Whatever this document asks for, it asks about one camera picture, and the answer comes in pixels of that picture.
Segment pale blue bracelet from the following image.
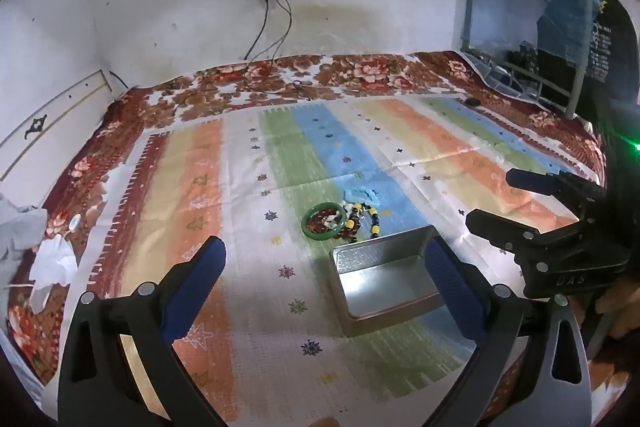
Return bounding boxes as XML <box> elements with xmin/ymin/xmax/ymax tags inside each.
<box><xmin>344</xmin><ymin>188</ymin><xmax>384</xmax><ymax>208</ymax></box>

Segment white wooden headboard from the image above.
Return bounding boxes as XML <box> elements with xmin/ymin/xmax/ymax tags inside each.
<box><xmin>0</xmin><ymin>69</ymin><xmax>119</xmax><ymax>188</ymax></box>

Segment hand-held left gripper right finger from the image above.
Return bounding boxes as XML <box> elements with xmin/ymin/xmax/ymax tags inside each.
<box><xmin>422</xmin><ymin>237</ymin><xmax>593</xmax><ymax>427</ymax></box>

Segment multicoloured glass bead bracelet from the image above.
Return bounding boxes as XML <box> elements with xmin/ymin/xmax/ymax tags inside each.
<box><xmin>350</xmin><ymin>203</ymin><xmax>383</xmax><ymax>242</ymax></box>

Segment black printed garment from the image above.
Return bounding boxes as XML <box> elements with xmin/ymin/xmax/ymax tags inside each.
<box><xmin>585</xmin><ymin>0</ymin><xmax>640</xmax><ymax>128</ymax></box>

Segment metal tin box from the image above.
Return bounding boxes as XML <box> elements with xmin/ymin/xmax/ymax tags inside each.
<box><xmin>328</xmin><ymin>224</ymin><xmax>447</xmax><ymax>339</ymax></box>

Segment blue metal bed frame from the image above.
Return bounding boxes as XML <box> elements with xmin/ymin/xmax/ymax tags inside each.
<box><xmin>459</xmin><ymin>0</ymin><xmax>603</xmax><ymax>118</ymax></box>

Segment white plastic bag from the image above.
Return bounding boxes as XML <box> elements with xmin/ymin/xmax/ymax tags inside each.
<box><xmin>27</xmin><ymin>234</ymin><xmax>81</xmax><ymax>308</ymax></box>

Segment red bead bracelet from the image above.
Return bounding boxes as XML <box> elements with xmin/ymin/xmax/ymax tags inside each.
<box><xmin>334</xmin><ymin>213</ymin><xmax>362</xmax><ymax>243</ymax></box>

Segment striped pastel mat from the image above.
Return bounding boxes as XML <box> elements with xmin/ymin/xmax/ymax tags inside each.
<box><xmin>90</xmin><ymin>98</ymin><xmax>608</xmax><ymax>410</ymax></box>

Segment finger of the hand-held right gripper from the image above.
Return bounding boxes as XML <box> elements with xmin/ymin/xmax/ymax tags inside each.
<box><xmin>506</xmin><ymin>169</ymin><xmax>608</xmax><ymax>218</ymax></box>
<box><xmin>466</xmin><ymin>209</ymin><xmax>591</xmax><ymax>258</ymax></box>

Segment black power cable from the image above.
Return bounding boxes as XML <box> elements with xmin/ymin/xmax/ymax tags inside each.
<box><xmin>240</xmin><ymin>0</ymin><xmax>321</xmax><ymax>100</ymax></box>
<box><xmin>243</xmin><ymin>0</ymin><xmax>271</xmax><ymax>62</ymax></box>

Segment person's right hand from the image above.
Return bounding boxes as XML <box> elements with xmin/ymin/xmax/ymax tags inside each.
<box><xmin>590</xmin><ymin>277</ymin><xmax>640</xmax><ymax>342</ymax></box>

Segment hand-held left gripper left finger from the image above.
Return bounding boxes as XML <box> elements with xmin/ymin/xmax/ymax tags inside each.
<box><xmin>57</xmin><ymin>236</ymin><xmax>228</xmax><ymax>427</ymax></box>

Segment grey cloth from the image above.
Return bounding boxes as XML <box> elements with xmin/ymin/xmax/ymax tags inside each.
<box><xmin>0</xmin><ymin>194</ymin><xmax>49</xmax><ymax>289</ymax></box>

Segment red floral blanket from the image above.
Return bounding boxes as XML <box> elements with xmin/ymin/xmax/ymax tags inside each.
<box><xmin>0</xmin><ymin>51</ymin><xmax>608</xmax><ymax>413</ymax></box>

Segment green jade bangle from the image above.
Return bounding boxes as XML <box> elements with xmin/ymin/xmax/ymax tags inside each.
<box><xmin>301</xmin><ymin>203</ymin><xmax>347</xmax><ymax>239</ymax></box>

